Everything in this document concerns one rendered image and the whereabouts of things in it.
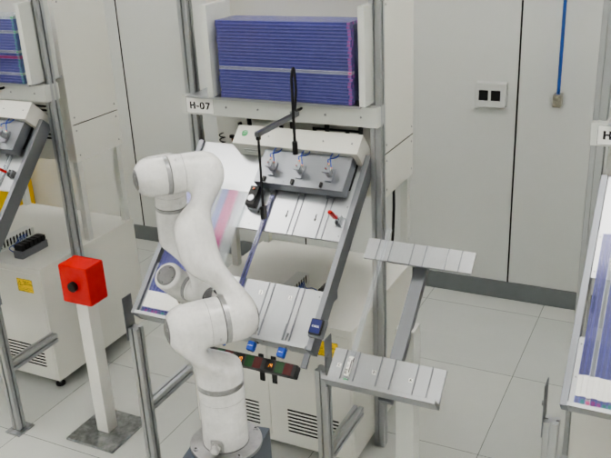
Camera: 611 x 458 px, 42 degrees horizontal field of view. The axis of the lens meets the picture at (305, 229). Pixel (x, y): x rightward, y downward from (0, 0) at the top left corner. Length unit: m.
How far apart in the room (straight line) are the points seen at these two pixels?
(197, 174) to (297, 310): 0.74
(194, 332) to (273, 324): 0.71
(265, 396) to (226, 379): 1.14
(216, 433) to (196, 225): 0.53
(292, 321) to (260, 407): 0.69
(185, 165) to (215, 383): 0.55
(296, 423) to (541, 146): 1.87
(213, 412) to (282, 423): 1.13
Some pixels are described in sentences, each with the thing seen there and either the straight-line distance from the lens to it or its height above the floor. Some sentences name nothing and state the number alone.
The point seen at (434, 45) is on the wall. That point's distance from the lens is 4.12.
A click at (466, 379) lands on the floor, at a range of 3.71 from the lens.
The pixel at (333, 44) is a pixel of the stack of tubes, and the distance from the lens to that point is 2.64.
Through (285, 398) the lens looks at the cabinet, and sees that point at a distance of 3.09.
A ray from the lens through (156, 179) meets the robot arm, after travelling 2.00.
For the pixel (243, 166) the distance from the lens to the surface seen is 2.92.
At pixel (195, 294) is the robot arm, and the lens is 2.30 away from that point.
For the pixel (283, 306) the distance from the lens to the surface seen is 2.60.
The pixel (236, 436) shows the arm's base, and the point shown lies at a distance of 2.11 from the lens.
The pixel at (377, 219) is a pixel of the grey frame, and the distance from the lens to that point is 2.80.
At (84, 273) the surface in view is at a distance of 3.11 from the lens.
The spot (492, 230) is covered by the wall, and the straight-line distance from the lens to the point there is 4.29.
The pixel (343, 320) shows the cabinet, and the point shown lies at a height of 0.62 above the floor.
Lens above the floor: 2.00
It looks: 22 degrees down
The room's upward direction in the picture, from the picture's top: 3 degrees counter-clockwise
